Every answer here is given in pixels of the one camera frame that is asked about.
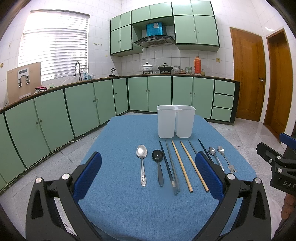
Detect chrome kitchen faucet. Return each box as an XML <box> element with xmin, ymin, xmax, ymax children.
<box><xmin>73</xmin><ymin>61</ymin><xmax>82</xmax><ymax>82</ymax></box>

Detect grey chopstick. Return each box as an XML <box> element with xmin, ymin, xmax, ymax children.
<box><xmin>166</xmin><ymin>141</ymin><xmax>180</xmax><ymax>192</ymax></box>
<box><xmin>188</xmin><ymin>140</ymin><xmax>197</xmax><ymax>154</ymax></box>

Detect cardboard box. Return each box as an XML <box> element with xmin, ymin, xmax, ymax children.
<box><xmin>6</xmin><ymin>62</ymin><xmax>42</xmax><ymax>104</ymax></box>

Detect black plastic spoon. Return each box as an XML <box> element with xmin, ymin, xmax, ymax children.
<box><xmin>152</xmin><ymin>150</ymin><xmax>164</xmax><ymax>187</ymax></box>

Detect wooden chopstick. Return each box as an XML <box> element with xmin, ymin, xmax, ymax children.
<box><xmin>180</xmin><ymin>141</ymin><xmax>209</xmax><ymax>192</ymax></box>
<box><xmin>171</xmin><ymin>140</ymin><xmax>193</xmax><ymax>193</ymax></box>

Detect green kitchen cabinets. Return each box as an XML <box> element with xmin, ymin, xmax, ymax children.
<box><xmin>1</xmin><ymin>74</ymin><xmax>240</xmax><ymax>189</ymax></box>
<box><xmin>110</xmin><ymin>1</ymin><xmax>220</xmax><ymax>57</ymax></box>

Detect person's right hand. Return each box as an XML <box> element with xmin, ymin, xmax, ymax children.
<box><xmin>281</xmin><ymin>193</ymin><xmax>296</xmax><ymax>220</ymax></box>

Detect wooden door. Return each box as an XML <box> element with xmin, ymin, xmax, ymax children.
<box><xmin>264</xmin><ymin>29</ymin><xmax>293</xmax><ymax>139</ymax></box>
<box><xmin>230</xmin><ymin>28</ymin><xmax>266</xmax><ymax>121</ymax></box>

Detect green upper kitchen cabinets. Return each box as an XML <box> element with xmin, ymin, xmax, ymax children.
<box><xmin>110</xmin><ymin>1</ymin><xmax>220</xmax><ymax>57</ymax></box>

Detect silver spoon decorated handle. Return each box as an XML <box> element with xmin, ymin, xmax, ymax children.
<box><xmin>218</xmin><ymin>146</ymin><xmax>237</xmax><ymax>173</ymax></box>

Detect white window blinds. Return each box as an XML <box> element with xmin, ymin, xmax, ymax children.
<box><xmin>18</xmin><ymin>9</ymin><xmax>90</xmax><ymax>81</ymax></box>

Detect small silver spoon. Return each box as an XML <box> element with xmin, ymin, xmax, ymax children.
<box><xmin>208</xmin><ymin>147</ymin><xmax>225</xmax><ymax>172</ymax></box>

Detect blue table cloth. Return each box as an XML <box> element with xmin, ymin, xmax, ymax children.
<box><xmin>78</xmin><ymin>114</ymin><xmax>256</xmax><ymax>240</ymax></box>

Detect wooden door right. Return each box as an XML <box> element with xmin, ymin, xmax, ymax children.
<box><xmin>264</xmin><ymin>29</ymin><xmax>293</xmax><ymax>139</ymax></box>

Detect orange thermos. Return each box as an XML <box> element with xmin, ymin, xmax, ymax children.
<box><xmin>194</xmin><ymin>56</ymin><xmax>201</xmax><ymax>75</ymax></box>

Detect large silver spoon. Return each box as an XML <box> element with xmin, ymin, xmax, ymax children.
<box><xmin>136</xmin><ymin>145</ymin><xmax>147</xmax><ymax>187</ymax></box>

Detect wooden door left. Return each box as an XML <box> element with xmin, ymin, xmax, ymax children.
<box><xmin>230</xmin><ymin>28</ymin><xmax>266</xmax><ymax>121</ymax></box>

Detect red cloth on counter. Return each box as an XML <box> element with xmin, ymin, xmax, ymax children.
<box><xmin>35</xmin><ymin>86</ymin><xmax>48</xmax><ymax>93</ymax></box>

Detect small kettle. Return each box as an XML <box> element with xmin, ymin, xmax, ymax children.
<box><xmin>109</xmin><ymin>68</ymin><xmax>118</xmax><ymax>77</ymax></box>

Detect blue box on hood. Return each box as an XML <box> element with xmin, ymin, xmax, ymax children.
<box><xmin>146</xmin><ymin>22</ymin><xmax>166</xmax><ymax>37</ymax></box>

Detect black range hood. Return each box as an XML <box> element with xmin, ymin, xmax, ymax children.
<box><xmin>135</xmin><ymin>35</ymin><xmax>176</xmax><ymax>48</ymax></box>

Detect white cooking pot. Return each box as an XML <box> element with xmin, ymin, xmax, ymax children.
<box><xmin>142</xmin><ymin>62</ymin><xmax>154</xmax><ymax>74</ymax></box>

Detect white plastic utensil holder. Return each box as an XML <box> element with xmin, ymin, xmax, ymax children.
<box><xmin>157</xmin><ymin>105</ymin><xmax>196</xmax><ymax>139</ymax></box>

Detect black wok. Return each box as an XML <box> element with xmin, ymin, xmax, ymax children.
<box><xmin>158</xmin><ymin>63</ymin><xmax>173</xmax><ymax>74</ymax></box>

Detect green lower kitchen cabinets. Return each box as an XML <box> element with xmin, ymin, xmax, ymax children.
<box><xmin>1</xmin><ymin>74</ymin><xmax>240</xmax><ymax>189</ymax></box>

